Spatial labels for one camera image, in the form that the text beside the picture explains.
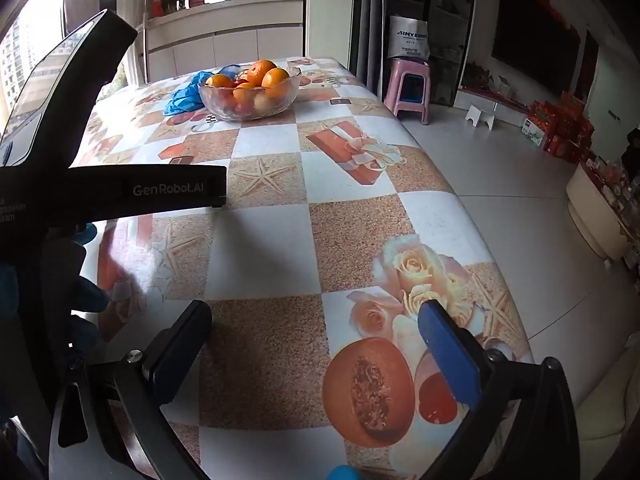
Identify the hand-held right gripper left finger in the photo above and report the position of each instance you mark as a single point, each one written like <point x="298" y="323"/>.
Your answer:
<point x="175" y="360"/>

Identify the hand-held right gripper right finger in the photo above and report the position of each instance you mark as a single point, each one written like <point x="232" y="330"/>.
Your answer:
<point x="447" y="355"/>

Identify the person's left hand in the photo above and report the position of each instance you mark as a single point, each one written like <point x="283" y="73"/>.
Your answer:
<point x="92" y="296"/>

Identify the person's right hand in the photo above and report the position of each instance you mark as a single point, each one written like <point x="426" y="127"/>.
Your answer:
<point x="342" y="474"/>

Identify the blue plastic bag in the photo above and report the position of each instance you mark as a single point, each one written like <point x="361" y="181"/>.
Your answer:
<point x="187" y="92"/>

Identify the clear glass bowl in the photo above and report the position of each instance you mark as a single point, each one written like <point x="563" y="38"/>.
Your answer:
<point x="225" y="107"/>

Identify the orange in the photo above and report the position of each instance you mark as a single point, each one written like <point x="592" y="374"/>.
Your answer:
<point x="245" y="91"/>
<point x="277" y="81"/>
<point x="261" y="70"/>
<point x="218" y="81"/>

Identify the white pole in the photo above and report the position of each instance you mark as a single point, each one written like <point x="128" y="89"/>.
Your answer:
<point x="145" y="35"/>

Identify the cream sofa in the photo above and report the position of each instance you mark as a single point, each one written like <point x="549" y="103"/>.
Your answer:
<point x="612" y="420"/>

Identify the grey hanging towel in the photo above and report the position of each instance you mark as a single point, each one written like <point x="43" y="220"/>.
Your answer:
<point x="80" y="10"/>

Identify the yellowish pear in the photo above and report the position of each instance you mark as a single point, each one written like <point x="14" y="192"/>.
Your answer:
<point x="262" y="103"/>

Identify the red container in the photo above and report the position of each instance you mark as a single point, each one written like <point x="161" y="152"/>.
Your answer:
<point x="159" y="7"/>

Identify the white counter cabinet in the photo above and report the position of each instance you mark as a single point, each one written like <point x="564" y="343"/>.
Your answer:
<point x="225" y="40"/>

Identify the white curved stand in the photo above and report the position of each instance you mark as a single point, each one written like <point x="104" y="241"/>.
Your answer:
<point x="595" y="220"/>

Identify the stack of packaged goods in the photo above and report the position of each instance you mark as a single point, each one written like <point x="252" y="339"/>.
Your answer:
<point x="607" y="180"/>

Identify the green white box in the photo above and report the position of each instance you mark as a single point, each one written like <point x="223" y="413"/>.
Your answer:
<point x="533" y="129"/>

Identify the small white step stool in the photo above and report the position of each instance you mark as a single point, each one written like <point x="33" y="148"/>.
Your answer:
<point x="481" y="112"/>

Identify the stack of red gift boxes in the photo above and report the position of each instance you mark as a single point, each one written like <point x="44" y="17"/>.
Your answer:
<point x="567" y="130"/>

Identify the low white bench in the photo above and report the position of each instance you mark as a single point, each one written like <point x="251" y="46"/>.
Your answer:
<point x="505" y="105"/>

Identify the pink plastic stool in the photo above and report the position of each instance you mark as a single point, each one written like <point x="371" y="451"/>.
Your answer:
<point x="411" y="67"/>

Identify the grey curtain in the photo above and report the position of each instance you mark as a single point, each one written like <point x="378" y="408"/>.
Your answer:
<point x="367" y="15"/>

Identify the white printed bag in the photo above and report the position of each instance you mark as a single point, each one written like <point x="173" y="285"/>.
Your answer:
<point x="409" y="37"/>

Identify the black television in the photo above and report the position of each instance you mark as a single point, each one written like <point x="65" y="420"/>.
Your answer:
<point x="537" y="40"/>

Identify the glass display cabinet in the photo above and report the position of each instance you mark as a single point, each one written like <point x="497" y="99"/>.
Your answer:
<point x="445" y="25"/>

